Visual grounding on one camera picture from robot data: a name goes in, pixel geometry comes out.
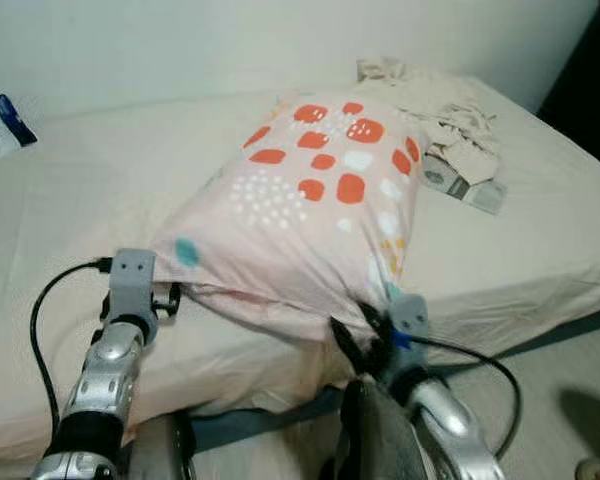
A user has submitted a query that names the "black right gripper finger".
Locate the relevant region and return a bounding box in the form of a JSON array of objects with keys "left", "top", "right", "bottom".
[
  {"left": 328, "top": 316, "right": 374, "bottom": 380},
  {"left": 358, "top": 302, "right": 393, "bottom": 342}
]

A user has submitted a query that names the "pink pillow with orange spots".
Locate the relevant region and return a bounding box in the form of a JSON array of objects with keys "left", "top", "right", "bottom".
[{"left": 148, "top": 95, "right": 428, "bottom": 348}]

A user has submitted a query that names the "grey robot right leg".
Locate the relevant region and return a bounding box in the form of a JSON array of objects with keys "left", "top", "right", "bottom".
[{"left": 335, "top": 375, "right": 426, "bottom": 480}]

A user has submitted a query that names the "grey robot leg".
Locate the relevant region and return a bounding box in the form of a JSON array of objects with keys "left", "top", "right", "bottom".
[
  {"left": 130, "top": 410, "right": 196, "bottom": 480},
  {"left": 335, "top": 375, "right": 426, "bottom": 480}
]

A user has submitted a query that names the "grey robot left leg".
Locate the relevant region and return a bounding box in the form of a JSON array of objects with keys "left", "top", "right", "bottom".
[{"left": 130, "top": 410, "right": 196, "bottom": 480}]

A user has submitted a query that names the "bed with beige sheet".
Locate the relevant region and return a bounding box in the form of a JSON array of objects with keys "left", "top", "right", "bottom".
[{"left": 0, "top": 72, "right": 600, "bottom": 471}]

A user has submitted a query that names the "grey white cardboard box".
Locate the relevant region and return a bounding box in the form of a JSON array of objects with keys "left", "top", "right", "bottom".
[{"left": 420, "top": 153, "right": 509, "bottom": 217}]

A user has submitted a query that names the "crumpled beige cloth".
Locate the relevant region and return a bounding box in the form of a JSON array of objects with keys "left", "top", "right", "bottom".
[{"left": 356, "top": 56, "right": 503, "bottom": 187}]

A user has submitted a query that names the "beige slipper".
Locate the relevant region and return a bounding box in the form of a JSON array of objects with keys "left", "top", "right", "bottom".
[{"left": 573, "top": 457, "right": 600, "bottom": 480}]

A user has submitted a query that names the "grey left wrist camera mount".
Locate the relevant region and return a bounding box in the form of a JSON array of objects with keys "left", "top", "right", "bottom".
[{"left": 108, "top": 248, "right": 158, "bottom": 319}]

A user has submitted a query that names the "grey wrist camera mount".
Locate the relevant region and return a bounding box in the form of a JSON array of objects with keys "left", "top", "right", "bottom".
[
  {"left": 108, "top": 248, "right": 158, "bottom": 319},
  {"left": 388, "top": 293, "right": 430, "bottom": 349}
]

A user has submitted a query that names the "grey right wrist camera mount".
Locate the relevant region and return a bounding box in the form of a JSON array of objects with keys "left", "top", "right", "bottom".
[{"left": 388, "top": 293, "right": 430, "bottom": 349}]

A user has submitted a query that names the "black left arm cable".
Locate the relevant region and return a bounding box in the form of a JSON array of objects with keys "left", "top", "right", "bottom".
[{"left": 28, "top": 257, "right": 114, "bottom": 441}]

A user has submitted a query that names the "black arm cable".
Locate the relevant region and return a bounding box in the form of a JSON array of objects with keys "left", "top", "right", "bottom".
[
  {"left": 28, "top": 257, "right": 114, "bottom": 441},
  {"left": 390, "top": 333, "right": 523, "bottom": 461}
]

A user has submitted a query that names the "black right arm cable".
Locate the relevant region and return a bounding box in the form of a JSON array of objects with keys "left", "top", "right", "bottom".
[{"left": 390, "top": 333, "right": 523, "bottom": 461}]

